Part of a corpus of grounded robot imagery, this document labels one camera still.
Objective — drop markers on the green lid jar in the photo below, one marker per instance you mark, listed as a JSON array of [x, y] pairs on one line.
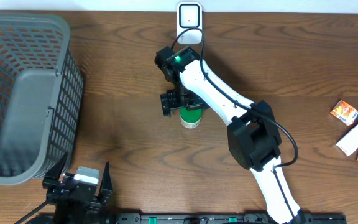
[[190, 118]]

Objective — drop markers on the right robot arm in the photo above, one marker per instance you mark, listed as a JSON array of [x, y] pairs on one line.
[[252, 132]]

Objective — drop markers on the grey plastic mesh basket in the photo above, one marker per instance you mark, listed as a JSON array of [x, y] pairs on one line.
[[41, 89]]

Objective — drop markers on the white green carton box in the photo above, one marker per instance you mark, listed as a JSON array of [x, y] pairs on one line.
[[348, 144]]

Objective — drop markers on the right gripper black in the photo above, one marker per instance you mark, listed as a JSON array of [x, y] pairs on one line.
[[169, 102]]

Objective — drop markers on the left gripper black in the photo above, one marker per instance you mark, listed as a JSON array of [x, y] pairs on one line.
[[62, 184]]

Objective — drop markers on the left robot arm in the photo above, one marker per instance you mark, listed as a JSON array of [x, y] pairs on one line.
[[67, 212]]

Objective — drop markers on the white barcode scanner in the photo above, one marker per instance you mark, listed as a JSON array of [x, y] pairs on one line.
[[189, 19]]

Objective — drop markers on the orange snack packet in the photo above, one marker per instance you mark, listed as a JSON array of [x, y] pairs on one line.
[[345, 112]]

